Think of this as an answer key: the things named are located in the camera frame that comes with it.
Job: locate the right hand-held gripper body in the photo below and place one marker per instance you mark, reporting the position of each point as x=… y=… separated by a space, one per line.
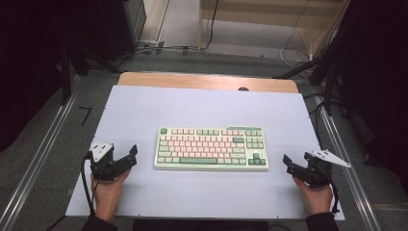
x=316 y=174

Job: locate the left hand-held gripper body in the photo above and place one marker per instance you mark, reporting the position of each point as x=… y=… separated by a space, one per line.
x=102 y=162

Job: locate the green and pink keyboard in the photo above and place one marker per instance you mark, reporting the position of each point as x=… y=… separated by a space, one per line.
x=210 y=149

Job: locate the person's right hand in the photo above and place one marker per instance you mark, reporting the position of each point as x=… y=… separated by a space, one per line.
x=316 y=199

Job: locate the person's left hand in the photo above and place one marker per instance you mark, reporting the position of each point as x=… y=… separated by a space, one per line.
x=107 y=195

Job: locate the white table board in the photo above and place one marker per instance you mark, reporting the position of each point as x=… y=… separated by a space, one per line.
x=198 y=106

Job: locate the dark round table grommet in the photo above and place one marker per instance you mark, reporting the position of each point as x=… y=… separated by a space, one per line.
x=243 y=89

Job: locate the wooden table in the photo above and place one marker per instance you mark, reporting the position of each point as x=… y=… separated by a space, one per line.
x=179 y=79

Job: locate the dark cabinet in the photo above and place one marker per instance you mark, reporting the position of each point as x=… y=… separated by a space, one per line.
x=123 y=25

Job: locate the light wooden shelf unit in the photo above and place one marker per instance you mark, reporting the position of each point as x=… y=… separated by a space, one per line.
x=256 y=14

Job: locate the aluminium floor rail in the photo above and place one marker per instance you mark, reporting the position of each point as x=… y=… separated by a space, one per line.
x=352 y=179
x=35 y=163

